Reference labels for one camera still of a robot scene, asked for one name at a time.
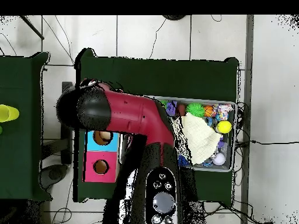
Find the white colourful print cloth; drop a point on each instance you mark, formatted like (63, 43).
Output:
(223, 112)

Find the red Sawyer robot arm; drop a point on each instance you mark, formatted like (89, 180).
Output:
(130, 114)

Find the wooden box with three holes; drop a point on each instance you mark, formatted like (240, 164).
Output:
(109, 168)

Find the purple plastic building block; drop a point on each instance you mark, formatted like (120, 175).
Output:
(172, 108)

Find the brown toy football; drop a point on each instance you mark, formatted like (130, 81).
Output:
(181, 109)

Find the dark green tablecloth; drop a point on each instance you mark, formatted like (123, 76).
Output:
(151, 77)
(18, 151)

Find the large green spiky ball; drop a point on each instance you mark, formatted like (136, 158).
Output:
(195, 109)

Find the cream yellow muslin cloth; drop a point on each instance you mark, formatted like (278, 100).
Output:
(201, 140)

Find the orange mini basketball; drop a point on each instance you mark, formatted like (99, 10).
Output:
(208, 110)

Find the yellow plastic ball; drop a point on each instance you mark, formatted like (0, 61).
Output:
(224, 127)

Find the black round stand base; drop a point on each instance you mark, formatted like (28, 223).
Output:
(174, 16)

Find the yellow-green plastic cup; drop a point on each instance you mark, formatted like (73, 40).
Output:
(8, 113)

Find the black metal rod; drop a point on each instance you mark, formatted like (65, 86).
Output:
(32, 28)

